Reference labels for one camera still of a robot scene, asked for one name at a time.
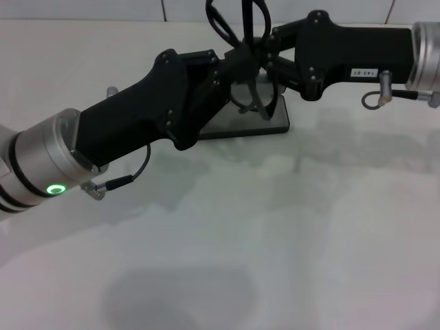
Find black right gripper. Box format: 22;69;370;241
177;9;419;148

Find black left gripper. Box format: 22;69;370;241
72;48;206;170

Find black glasses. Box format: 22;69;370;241
205;0;289;122

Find black glasses case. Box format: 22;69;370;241
197;72;291;140

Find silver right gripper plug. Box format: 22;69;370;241
377;69;394;106

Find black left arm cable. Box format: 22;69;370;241
80;143;153;201

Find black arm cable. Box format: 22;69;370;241
360;88;440;111
80;143;153;201

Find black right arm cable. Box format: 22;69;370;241
360;88;440;111

